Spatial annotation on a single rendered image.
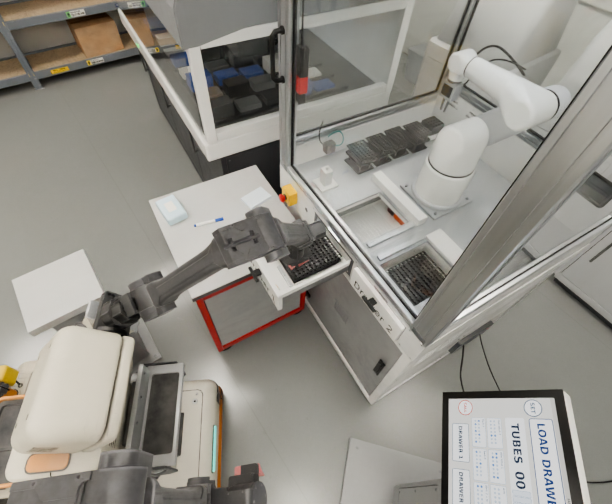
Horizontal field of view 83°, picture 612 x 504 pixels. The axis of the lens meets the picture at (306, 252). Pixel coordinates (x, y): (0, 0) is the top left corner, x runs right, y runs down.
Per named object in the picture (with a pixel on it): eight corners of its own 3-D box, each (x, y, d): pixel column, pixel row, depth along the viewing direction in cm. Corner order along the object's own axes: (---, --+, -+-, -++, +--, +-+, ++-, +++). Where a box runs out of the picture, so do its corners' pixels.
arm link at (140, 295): (114, 299, 86) (123, 319, 86) (140, 284, 82) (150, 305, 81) (144, 290, 94) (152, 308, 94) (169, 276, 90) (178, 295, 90)
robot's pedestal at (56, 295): (109, 389, 190) (25, 336, 128) (92, 346, 203) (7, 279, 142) (162, 358, 201) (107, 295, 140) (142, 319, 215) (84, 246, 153)
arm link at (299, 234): (238, 216, 68) (261, 266, 68) (262, 203, 67) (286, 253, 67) (289, 223, 111) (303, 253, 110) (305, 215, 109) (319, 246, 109)
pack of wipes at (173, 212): (189, 218, 165) (186, 211, 161) (170, 227, 161) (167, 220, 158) (175, 199, 172) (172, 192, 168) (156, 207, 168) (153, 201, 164)
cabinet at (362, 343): (369, 412, 190) (413, 366, 125) (281, 272, 239) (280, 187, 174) (489, 332, 221) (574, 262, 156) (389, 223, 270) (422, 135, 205)
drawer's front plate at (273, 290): (278, 311, 133) (278, 297, 124) (246, 256, 147) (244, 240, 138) (282, 309, 133) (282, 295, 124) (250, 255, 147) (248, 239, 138)
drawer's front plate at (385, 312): (393, 342, 128) (401, 330, 119) (349, 282, 142) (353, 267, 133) (397, 339, 128) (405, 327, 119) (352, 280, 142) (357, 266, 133)
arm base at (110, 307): (102, 291, 91) (91, 335, 84) (120, 280, 88) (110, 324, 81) (132, 302, 97) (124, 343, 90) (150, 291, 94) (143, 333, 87)
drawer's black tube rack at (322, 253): (293, 286, 137) (294, 278, 132) (273, 255, 146) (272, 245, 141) (340, 264, 145) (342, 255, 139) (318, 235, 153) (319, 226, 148)
